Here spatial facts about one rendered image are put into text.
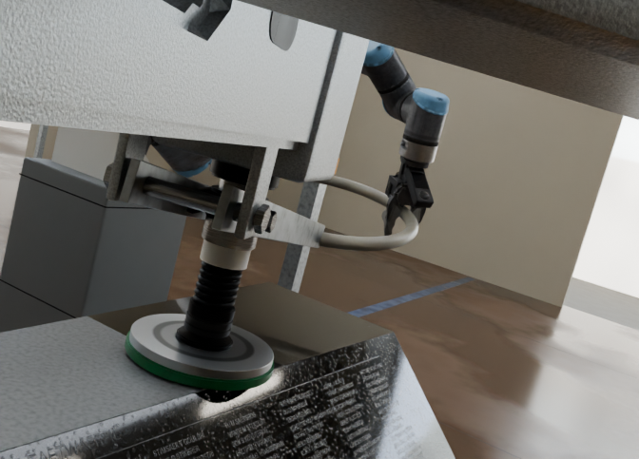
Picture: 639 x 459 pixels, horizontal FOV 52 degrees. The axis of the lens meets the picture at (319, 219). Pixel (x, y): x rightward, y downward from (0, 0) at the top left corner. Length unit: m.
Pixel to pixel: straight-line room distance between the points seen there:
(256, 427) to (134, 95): 0.67
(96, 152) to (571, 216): 6.08
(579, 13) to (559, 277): 7.39
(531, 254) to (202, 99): 7.29
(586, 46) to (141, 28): 0.22
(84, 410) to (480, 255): 7.14
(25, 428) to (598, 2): 0.66
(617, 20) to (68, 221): 2.02
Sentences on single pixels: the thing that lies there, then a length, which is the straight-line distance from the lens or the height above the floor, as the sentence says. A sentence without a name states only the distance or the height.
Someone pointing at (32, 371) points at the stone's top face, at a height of 0.81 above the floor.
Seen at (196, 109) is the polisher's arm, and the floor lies 1.17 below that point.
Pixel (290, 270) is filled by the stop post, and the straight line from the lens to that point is 3.03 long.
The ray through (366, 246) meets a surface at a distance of 1.40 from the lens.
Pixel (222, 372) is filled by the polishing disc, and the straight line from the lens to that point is 0.91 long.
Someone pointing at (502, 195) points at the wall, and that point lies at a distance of 7.74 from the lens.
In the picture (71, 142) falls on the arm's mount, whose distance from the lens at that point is 2.32.
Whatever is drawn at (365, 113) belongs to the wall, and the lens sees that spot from 8.35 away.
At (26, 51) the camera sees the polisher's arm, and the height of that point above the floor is 1.18.
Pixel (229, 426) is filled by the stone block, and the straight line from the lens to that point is 0.93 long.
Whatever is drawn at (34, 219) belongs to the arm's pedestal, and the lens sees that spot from 2.32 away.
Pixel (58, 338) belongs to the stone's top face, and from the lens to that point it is 1.00.
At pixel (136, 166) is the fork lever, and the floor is 1.09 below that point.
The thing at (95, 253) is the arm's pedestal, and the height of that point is 0.64.
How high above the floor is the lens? 1.18
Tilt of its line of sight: 7 degrees down
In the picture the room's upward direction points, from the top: 15 degrees clockwise
